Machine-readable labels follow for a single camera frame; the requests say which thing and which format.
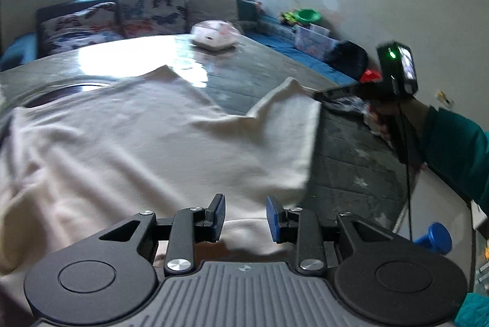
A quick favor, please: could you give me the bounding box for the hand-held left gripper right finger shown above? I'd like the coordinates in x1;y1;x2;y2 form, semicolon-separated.
266;196;396;274

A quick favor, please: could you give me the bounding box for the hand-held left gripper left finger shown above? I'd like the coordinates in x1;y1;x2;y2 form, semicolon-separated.
98;194;226;276

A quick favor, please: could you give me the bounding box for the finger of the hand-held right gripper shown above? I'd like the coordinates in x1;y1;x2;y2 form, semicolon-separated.
313;88;362;103

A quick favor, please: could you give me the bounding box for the cream shirt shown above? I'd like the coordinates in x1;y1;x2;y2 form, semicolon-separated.
0;65;322;274

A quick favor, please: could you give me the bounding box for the person's right forearm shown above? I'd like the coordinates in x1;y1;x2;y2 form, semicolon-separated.
405;98;489;213

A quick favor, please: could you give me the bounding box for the person's right hand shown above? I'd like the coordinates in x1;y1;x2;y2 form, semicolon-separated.
368;98;430;172

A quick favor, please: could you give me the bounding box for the patterned crumpled cloth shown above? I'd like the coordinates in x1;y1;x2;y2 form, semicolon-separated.
323;98;383;138

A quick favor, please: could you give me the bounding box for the dark bag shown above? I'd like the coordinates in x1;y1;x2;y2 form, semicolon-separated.
328;40;369;80

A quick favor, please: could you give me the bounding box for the clear plastic storage box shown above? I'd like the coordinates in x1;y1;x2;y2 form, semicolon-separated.
292;24;331;58

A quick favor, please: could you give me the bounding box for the green plastic bowl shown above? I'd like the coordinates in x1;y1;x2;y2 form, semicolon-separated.
296;8;322;25

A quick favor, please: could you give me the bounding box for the dark teal cushion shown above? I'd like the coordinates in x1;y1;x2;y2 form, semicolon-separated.
237;0;259;22

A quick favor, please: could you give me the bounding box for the white plastic bag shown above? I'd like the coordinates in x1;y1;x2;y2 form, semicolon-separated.
190;20;240;52

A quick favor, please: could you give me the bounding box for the plain grey cushion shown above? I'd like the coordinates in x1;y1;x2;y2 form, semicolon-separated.
183;0;242;34

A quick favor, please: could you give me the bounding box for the blue dumbbell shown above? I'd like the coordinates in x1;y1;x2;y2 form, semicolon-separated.
414;223;452;255

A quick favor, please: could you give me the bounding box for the black round table plate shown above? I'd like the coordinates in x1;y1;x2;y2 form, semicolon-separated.
23;81;115;108

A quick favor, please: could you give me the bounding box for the butterfly print cushion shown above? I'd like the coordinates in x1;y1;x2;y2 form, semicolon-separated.
38;2;123;57
116;0;189;39

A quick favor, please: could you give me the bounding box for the person's teal jacket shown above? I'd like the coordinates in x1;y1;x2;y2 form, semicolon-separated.
456;292;489;327

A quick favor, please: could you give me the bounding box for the wall socket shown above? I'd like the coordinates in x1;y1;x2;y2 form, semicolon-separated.
436;90;456;108

